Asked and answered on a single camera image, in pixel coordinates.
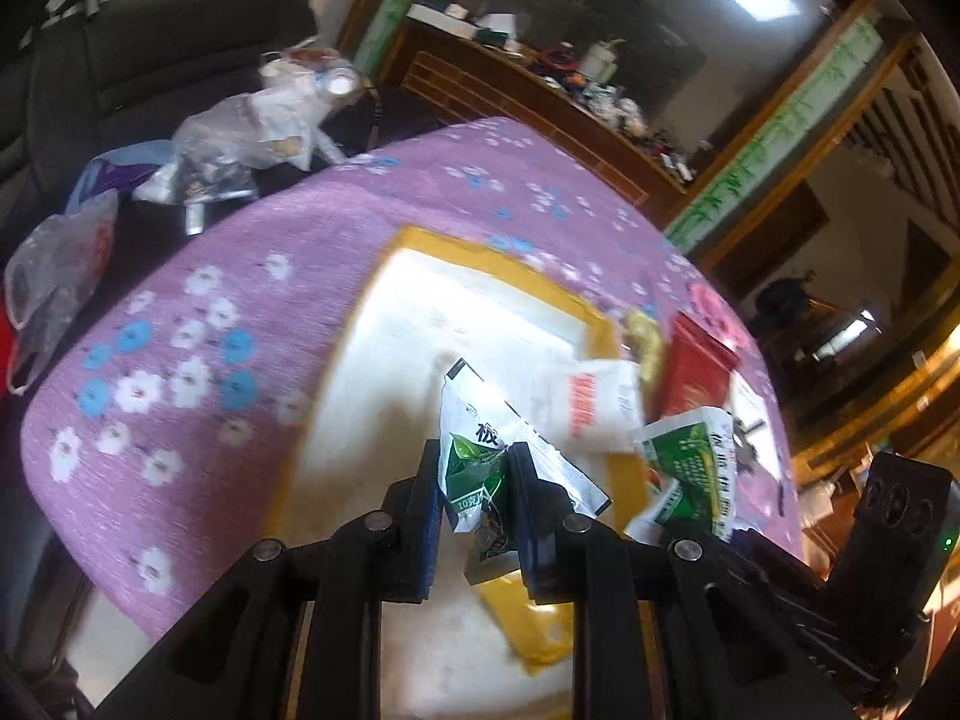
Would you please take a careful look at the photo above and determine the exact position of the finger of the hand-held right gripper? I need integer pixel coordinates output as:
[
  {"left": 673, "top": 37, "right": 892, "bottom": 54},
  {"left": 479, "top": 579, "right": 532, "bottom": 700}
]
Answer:
[{"left": 731, "top": 527, "right": 901, "bottom": 695}]

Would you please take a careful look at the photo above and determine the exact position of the white paper sheet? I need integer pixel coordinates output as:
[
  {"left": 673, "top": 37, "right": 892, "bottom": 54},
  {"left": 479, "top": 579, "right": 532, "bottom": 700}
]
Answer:
[{"left": 727, "top": 375, "right": 785, "bottom": 481}]

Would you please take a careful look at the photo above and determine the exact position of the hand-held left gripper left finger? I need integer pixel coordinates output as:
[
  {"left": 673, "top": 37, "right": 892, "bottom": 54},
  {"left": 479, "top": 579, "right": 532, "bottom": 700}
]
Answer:
[{"left": 97, "top": 439, "right": 443, "bottom": 720}]

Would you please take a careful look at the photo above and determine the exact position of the white packet red print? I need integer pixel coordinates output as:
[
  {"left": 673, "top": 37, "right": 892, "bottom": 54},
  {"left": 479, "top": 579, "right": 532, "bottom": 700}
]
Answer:
[{"left": 532, "top": 360, "right": 646, "bottom": 455}]

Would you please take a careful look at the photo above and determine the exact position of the crumpled clear plastic bag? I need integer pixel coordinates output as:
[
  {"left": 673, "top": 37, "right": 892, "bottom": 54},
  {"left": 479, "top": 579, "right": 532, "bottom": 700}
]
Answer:
[{"left": 135, "top": 86, "right": 347, "bottom": 205}]

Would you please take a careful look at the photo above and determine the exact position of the blue purple plastic bag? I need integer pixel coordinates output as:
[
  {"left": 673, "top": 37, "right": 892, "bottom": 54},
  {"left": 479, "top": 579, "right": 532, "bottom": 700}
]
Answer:
[{"left": 66, "top": 142, "right": 175, "bottom": 212}]

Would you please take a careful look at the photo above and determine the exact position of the large green white packet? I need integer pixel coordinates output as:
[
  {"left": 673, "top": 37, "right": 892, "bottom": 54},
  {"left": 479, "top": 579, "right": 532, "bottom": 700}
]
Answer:
[{"left": 626, "top": 405, "right": 740, "bottom": 545}]

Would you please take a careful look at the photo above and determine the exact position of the white bottle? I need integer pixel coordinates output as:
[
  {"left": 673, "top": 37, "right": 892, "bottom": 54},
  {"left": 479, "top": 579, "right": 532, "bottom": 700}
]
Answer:
[{"left": 583, "top": 39, "right": 625, "bottom": 80}]

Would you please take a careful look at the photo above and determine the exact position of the small green white sachet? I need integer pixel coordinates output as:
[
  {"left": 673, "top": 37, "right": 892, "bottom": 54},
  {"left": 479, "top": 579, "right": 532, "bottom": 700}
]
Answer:
[{"left": 437, "top": 358, "right": 612, "bottom": 586}]

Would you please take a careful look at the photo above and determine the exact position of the white bag with jar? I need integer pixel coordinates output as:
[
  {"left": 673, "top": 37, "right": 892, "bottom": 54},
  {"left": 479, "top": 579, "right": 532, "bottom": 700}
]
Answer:
[{"left": 259, "top": 45, "right": 362, "bottom": 104}]

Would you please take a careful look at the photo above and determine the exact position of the black sofa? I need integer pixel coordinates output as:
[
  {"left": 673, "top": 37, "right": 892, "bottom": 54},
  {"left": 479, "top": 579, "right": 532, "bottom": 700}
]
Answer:
[{"left": 0, "top": 0, "right": 320, "bottom": 192}]

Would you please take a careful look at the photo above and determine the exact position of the purple floral tablecloth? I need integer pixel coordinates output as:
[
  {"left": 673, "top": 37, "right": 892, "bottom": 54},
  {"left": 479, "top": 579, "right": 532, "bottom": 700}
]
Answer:
[{"left": 19, "top": 116, "right": 807, "bottom": 642}]

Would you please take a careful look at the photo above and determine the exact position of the white foam box yellow tape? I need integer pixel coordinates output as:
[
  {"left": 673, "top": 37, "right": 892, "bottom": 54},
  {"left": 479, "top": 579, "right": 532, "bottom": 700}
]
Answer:
[{"left": 270, "top": 225, "right": 653, "bottom": 720}]

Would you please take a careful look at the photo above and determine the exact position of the wooden brick-pattern counter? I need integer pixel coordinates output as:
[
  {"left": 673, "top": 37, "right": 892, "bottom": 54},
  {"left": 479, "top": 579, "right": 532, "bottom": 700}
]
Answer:
[{"left": 390, "top": 15, "right": 691, "bottom": 226}]

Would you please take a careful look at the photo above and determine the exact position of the flat white box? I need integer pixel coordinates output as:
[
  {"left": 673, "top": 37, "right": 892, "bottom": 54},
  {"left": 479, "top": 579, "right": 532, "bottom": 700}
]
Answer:
[{"left": 409, "top": 4, "right": 481, "bottom": 35}]

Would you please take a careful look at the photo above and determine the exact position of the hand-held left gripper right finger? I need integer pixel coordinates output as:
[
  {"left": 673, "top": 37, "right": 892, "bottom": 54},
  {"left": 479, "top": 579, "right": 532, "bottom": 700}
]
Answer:
[{"left": 506, "top": 442, "right": 856, "bottom": 720}]

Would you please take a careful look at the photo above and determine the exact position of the clear bag red print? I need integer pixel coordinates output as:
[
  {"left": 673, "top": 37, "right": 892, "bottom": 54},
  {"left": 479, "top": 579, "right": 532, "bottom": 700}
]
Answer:
[{"left": 4, "top": 191, "right": 121, "bottom": 395}]

